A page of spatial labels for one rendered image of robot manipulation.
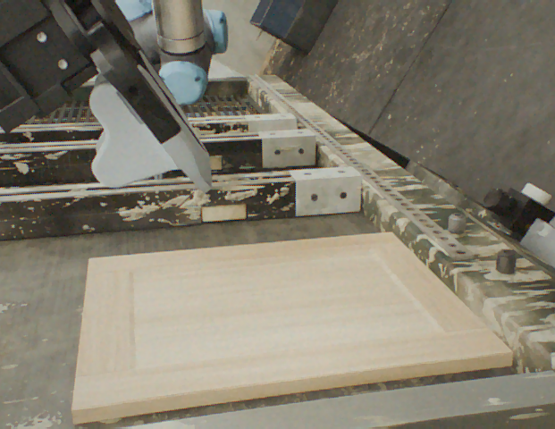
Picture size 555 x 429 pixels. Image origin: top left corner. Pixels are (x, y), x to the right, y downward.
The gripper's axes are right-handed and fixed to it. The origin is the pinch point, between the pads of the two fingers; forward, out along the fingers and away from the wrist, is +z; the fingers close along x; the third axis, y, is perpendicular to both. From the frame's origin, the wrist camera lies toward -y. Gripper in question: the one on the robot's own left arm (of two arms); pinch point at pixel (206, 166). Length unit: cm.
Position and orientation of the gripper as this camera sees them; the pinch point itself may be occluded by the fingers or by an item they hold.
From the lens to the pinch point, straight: 42.4
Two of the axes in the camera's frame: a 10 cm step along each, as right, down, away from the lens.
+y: -8.4, 5.4, 0.7
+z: 5.1, 7.5, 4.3
